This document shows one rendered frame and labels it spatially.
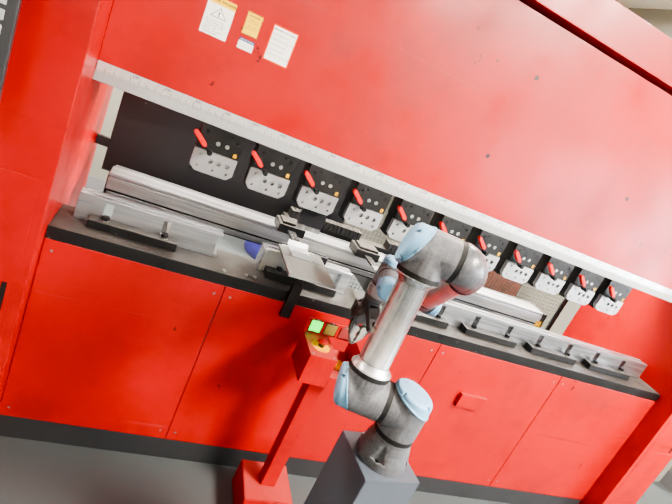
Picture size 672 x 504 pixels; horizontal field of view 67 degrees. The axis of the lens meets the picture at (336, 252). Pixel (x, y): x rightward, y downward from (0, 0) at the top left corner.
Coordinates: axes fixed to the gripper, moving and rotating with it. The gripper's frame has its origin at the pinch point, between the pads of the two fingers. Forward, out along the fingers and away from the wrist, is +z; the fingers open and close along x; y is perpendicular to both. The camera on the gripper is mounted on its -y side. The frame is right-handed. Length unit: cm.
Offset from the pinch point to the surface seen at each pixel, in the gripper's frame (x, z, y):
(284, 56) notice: 54, -77, 36
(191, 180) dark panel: 66, -7, 84
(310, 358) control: 14.5, 7.0, -5.8
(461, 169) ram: -25, -66, 37
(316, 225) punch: 19.4, -24.6, 35.5
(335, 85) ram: 35, -75, 37
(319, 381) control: 7.5, 15.2, -6.5
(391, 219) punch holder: -8, -37, 36
